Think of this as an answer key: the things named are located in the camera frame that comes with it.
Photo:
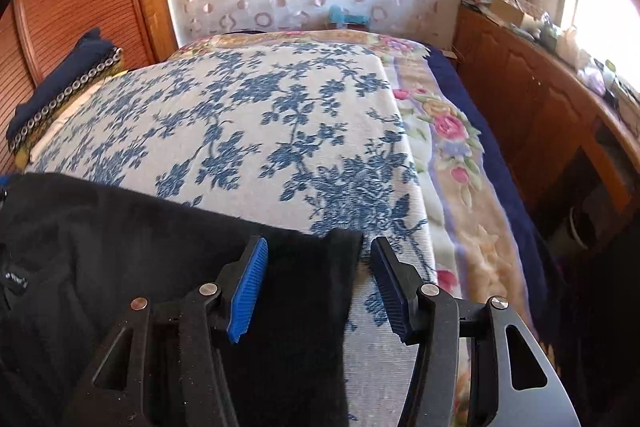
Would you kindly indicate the black printed T-shirt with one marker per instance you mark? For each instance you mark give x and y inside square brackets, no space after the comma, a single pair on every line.
[125,247]

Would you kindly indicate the open cardboard box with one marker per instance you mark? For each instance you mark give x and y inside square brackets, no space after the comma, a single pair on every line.
[505,11]

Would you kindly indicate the folded navy garment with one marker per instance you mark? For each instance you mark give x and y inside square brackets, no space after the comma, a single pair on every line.
[60,77]

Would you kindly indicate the yellow plush toy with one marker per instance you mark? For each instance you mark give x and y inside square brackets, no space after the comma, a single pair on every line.
[21,159]

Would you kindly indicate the blue floral bed sheet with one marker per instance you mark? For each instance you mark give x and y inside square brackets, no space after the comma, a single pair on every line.
[250,132]

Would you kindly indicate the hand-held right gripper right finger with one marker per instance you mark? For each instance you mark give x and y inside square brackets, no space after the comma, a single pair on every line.
[395,302]

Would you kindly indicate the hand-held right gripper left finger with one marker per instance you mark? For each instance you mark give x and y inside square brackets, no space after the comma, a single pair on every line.
[247,292]

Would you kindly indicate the teal tissue box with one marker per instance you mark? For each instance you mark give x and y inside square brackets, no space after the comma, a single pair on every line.
[345,17]

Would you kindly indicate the navy bed sheet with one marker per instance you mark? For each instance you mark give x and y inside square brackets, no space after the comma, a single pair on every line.
[500,157]

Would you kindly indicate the long wooden cabinet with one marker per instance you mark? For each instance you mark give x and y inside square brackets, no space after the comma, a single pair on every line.
[525,97]

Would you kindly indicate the pink floral blanket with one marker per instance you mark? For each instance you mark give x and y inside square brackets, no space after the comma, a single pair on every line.
[450,147]

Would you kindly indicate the white round bin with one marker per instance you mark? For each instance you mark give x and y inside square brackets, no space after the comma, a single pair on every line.
[584,227]

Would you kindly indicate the purple tissue pack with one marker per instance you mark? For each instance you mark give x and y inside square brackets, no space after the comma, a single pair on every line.
[591,77]

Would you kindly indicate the pink bottle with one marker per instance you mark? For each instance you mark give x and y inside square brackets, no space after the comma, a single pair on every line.
[569,42]

